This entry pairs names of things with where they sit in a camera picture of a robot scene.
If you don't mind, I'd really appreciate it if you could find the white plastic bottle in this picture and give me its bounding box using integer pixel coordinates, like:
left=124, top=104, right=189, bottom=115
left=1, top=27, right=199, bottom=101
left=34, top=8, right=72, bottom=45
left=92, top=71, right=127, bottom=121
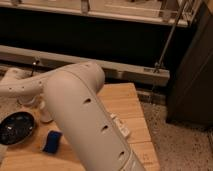
left=110, top=114, right=131, bottom=138

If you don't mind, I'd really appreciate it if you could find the dark cabinet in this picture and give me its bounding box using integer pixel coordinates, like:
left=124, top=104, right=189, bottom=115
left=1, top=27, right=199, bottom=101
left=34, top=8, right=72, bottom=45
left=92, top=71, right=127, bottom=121
left=166, top=0, right=213, bottom=127

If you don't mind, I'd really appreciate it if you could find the black bowl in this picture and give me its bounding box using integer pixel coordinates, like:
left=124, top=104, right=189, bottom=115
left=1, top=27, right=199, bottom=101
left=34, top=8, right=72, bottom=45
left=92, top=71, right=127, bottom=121
left=0, top=112, right=35, bottom=145

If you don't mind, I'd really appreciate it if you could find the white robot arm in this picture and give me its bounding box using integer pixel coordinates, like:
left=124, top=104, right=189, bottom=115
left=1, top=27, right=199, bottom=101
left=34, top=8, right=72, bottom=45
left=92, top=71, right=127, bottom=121
left=0, top=62, right=146, bottom=171

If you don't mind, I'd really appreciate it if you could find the black cable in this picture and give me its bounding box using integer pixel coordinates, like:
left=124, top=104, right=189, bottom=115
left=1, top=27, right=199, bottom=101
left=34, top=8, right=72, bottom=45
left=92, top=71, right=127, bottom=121
left=30, top=59, right=41, bottom=78

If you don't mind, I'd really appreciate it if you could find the white ceramic cup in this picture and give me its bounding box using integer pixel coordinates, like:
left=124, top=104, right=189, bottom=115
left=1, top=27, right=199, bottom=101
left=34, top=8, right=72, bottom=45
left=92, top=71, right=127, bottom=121
left=39, top=100, right=53, bottom=123

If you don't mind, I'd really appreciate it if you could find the blue sponge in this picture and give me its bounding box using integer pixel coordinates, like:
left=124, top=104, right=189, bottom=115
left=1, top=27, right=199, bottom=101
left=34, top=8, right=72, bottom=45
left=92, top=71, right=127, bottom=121
left=42, top=131, right=62, bottom=154

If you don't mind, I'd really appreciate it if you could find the metal rod stand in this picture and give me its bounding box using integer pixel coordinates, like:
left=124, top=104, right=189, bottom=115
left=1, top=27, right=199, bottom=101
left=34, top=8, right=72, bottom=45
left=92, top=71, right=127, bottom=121
left=154, top=0, right=188, bottom=73

